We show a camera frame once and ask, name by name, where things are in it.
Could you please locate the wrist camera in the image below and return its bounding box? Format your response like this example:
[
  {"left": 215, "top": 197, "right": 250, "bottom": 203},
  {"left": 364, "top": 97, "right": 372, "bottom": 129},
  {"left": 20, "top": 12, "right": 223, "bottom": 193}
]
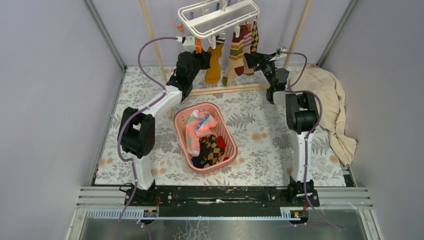
[
  {"left": 176, "top": 35, "right": 196, "bottom": 53},
  {"left": 269, "top": 46, "right": 287, "bottom": 61}
]

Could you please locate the purple cable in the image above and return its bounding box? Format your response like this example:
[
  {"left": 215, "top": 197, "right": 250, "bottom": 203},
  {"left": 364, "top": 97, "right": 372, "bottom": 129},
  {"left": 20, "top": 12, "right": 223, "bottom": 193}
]
[
  {"left": 281, "top": 50, "right": 347, "bottom": 231},
  {"left": 114, "top": 36, "right": 181, "bottom": 240}
]

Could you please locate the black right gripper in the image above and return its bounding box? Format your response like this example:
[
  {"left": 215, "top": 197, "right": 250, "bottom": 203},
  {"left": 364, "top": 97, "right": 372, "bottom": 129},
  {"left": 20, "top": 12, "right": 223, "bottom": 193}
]
[{"left": 243, "top": 52, "right": 277, "bottom": 88}]

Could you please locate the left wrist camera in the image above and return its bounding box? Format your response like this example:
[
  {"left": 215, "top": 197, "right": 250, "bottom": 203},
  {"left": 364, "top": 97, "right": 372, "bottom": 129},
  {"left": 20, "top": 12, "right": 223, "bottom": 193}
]
[{"left": 176, "top": 35, "right": 196, "bottom": 53}]

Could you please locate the white plastic clip hanger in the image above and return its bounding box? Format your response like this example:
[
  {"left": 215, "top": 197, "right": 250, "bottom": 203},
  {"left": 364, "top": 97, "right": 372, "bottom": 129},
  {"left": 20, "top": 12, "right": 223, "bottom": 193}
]
[{"left": 177, "top": 0, "right": 260, "bottom": 39}]

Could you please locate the pink laundry basket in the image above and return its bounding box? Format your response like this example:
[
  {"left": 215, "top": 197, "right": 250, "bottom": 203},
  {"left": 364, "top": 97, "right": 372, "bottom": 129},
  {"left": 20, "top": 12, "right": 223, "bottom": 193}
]
[{"left": 173, "top": 102, "right": 238, "bottom": 175}]

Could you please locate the pink green patterned sock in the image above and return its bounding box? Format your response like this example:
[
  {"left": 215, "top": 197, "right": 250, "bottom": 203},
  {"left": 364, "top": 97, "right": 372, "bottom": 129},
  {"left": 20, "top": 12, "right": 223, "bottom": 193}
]
[{"left": 185, "top": 110, "right": 217, "bottom": 157}]

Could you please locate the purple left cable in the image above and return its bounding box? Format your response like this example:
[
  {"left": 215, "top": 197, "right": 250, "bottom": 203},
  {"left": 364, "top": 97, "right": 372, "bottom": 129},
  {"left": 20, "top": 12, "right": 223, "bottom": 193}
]
[{"left": 114, "top": 36, "right": 181, "bottom": 240}]

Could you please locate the floral patterned mat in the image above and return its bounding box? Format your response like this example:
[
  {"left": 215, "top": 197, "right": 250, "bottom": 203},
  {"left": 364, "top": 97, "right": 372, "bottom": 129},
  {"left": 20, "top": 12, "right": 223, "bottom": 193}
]
[{"left": 94, "top": 65, "right": 347, "bottom": 187}]

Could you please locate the wooden clothes rack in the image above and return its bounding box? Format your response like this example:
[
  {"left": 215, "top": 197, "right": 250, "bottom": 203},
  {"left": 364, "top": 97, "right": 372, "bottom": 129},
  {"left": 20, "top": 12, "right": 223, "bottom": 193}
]
[{"left": 139, "top": 0, "right": 314, "bottom": 120}]

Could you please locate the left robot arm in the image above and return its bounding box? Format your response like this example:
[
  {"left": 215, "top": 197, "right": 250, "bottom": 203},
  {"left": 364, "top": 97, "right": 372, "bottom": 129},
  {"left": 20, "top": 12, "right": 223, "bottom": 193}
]
[{"left": 117, "top": 51, "right": 212, "bottom": 206}]

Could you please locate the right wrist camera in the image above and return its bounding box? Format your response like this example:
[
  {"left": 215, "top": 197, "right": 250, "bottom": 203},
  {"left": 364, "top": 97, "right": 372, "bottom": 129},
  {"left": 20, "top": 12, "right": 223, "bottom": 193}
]
[{"left": 269, "top": 46, "right": 287, "bottom": 61}]

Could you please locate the beige purple striped sock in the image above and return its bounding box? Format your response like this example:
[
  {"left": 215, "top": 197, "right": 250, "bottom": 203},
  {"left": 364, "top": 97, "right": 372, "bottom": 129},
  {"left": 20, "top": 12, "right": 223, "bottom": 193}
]
[{"left": 240, "top": 24, "right": 255, "bottom": 76}]

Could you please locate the navy sock red cuff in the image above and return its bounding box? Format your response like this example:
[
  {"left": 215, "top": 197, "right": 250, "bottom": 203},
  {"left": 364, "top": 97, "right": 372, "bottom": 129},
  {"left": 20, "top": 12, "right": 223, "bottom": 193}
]
[{"left": 191, "top": 156, "right": 209, "bottom": 169}]

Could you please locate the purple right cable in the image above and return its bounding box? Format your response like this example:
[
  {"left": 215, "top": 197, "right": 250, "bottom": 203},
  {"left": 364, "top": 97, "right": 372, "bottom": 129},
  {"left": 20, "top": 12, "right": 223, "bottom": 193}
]
[{"left": 281, "top": 50, "right": 347, "bottom": 231}]

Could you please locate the red snowflake sock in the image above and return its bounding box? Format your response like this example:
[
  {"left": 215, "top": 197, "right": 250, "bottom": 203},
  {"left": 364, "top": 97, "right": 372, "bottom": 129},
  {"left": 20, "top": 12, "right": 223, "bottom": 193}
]
[{"left": 216, "top": 136, "right": 227, "bottom": 150}]

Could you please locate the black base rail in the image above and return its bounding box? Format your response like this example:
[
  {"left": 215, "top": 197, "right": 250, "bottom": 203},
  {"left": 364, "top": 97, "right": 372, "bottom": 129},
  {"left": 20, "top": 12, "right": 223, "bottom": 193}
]
[{"left": 124, "top": 184, "right": 320, "bottom": 218}]

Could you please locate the beige cloth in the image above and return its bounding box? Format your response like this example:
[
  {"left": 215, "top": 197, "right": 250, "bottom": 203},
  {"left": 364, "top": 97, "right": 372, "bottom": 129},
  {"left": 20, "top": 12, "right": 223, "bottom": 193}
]
[{"left": 289, "top": 65, "right": 357, "bottom": 165}]

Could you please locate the brown argyle sock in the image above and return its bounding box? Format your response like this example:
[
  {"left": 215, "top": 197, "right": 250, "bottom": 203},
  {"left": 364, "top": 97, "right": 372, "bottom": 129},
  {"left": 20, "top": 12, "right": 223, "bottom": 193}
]
[
  {"left": 199, "top": 134, "right": 228, "bottom": 166},
  {"left": 250, "top": 20, "right": 260, "bottom": 53}
]

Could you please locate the orange clothes peg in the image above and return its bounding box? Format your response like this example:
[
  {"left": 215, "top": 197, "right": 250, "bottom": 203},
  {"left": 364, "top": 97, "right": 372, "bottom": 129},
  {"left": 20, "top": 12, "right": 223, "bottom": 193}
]
[{"left": 195, "top": 37, "right": 203, "bottom": 54}]

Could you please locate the mustard yellow sock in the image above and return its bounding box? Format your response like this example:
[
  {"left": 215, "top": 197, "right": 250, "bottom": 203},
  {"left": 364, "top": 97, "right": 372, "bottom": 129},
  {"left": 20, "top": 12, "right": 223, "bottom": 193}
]
[{"left": 204, "top": 36, "right": 225, "bottom": 85}]

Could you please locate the pink clothes peg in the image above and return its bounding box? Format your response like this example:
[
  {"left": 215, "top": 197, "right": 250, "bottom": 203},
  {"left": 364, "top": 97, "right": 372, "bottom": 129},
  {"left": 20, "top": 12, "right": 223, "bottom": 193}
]
[{"left": 173, "top": 22, "right": 185, "bottom": 35}]

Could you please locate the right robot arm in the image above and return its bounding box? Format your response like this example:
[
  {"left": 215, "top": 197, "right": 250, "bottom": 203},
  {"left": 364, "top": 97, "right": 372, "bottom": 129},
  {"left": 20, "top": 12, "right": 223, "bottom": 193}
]
[{"left": 244, "top": 49, "right": 321, "bottom": 206}]

